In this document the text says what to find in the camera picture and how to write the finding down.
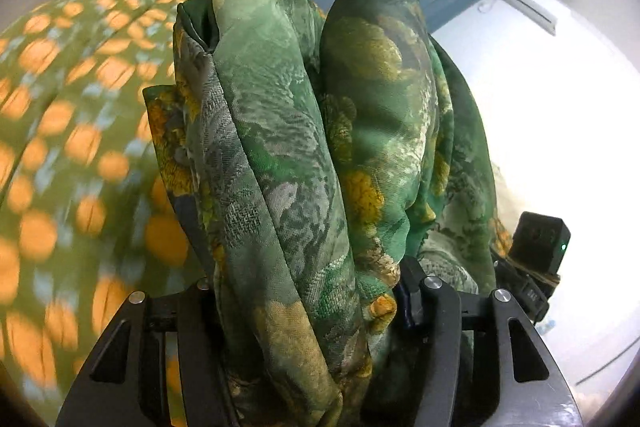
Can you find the white air conditioner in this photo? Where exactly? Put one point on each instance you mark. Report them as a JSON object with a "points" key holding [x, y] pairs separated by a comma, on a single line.
{"points": [[530, 2]]}

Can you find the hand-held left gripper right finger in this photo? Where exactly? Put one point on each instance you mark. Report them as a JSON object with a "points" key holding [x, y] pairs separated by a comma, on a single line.
{"points": [[406, 307]]}

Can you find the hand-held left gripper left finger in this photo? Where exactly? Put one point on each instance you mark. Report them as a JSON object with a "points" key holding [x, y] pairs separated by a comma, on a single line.
{"points": [[196, 337]]}

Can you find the green landscape print padded jacket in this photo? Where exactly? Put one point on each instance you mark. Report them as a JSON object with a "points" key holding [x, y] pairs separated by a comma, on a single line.
{"points": [[320, 177]]}

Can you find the olive quilt with orange print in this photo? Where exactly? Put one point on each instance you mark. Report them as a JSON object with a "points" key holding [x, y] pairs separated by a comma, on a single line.
{"points": [[75, 147]]}

